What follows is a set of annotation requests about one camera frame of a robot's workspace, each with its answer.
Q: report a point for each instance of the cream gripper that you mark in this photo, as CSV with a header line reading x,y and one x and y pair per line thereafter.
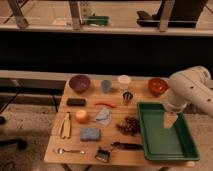
x,y
169,119

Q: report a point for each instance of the black dish brush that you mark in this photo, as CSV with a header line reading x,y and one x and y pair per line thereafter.
x,y
103,155

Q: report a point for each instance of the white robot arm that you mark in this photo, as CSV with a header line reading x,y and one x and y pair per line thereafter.
x,y
187,86

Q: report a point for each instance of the green plastic tray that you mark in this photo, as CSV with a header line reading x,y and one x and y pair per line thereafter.
x,y
161,144

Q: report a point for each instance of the red bowl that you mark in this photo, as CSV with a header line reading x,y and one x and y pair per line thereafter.
x,y
157,86

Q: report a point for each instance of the bunch of dark grapes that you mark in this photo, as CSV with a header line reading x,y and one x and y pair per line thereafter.
x,y
129,126

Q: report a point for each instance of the metal measuring cup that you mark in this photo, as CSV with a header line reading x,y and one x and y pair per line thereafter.
x,y
127,97

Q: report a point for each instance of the white cup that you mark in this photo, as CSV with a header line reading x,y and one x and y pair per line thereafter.
x,y
124,82

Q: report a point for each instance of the orange carrot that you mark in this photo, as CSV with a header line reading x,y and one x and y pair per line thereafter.
x,y
106,103

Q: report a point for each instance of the blue-grey cloth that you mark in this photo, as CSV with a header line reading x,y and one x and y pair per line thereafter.
x,y
104,116

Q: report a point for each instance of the blue cup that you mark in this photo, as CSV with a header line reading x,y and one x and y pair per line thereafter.
x,y
106,86

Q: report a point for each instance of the wooden table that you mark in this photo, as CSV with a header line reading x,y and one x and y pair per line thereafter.
x,y
109,134

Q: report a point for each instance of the apple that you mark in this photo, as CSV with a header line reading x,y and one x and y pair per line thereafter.
x,y
82,116

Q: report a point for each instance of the black eraser block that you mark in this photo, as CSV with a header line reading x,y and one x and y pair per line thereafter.
x,y
76,102

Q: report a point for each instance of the purple bowl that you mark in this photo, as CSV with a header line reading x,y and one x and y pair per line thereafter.
x,y
79,83

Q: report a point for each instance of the banana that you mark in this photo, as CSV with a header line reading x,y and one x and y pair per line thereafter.
x,y
65,127

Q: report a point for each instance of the green box on shelf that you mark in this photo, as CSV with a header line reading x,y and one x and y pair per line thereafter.
x,y
97,20

